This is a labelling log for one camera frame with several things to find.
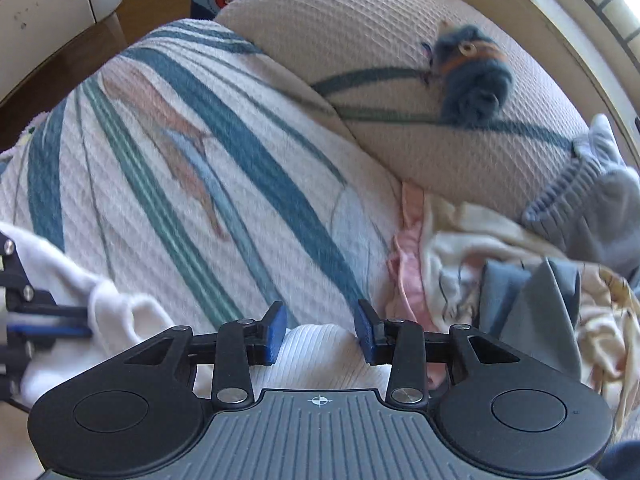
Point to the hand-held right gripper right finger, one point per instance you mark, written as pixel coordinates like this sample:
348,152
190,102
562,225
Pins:
365,335

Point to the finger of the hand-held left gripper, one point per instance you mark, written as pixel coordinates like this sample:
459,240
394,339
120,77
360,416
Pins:
55,310
50,331

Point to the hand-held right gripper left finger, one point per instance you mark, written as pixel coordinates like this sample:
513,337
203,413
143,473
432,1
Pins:
275,332

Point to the cream fleece top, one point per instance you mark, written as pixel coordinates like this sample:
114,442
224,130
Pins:
120,310

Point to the blue fleece pants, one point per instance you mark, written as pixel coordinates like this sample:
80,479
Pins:
470,85

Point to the pink garment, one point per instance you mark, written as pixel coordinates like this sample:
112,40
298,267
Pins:
407,265

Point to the light blue jacket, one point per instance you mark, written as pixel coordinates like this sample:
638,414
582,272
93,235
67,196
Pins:
530,305

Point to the striped waffle sofa blanket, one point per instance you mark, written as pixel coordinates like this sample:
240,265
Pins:
200,160

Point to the light blue knit sweater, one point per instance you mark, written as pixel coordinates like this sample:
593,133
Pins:
590,200

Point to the white cabinet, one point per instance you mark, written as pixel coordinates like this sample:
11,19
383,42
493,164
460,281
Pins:
45,15

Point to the blue cartoon stool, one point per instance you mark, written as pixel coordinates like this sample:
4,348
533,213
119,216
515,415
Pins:
215,0

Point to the beige window ledge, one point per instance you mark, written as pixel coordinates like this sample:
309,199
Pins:
575,40

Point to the black window railing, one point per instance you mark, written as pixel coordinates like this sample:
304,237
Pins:
595,2

